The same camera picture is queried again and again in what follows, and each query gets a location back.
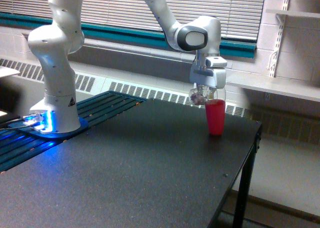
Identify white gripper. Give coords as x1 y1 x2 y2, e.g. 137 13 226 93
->
189 56 228 89

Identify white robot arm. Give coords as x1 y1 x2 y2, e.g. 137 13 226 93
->
28 0 227 135

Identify pink plastic cup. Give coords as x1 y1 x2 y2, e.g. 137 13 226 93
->
205 99 226 136

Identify teal window sill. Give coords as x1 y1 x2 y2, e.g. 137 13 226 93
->
0 12 257 59

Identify white window blinds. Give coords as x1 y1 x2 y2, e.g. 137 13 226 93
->
0 0 264 41

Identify black table leg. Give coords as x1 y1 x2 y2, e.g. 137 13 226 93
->
232 125 263 228

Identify white baseboard radiator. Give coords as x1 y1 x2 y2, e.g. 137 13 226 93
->
0 57 252 118

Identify white tray edge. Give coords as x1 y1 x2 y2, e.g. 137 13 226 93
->
0 66 20 78

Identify white shelf bracket rail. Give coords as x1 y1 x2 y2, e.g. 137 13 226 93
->
267 0 290 78

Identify white lower wall shelf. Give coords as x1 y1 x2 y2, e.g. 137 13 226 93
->
226 69 320 102

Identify white wall shelf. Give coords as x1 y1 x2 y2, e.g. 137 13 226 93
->
226 69 320 102
265 9 320 19

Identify white upper wall shelf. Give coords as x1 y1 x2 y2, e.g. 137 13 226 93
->
265 9 320 19

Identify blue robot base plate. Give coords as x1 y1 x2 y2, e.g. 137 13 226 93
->
18 117 89 140

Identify blue slotted rail platform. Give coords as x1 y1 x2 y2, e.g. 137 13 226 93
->
0 91 145 172

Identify black cables at base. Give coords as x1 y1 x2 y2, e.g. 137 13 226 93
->
0 115 26 131

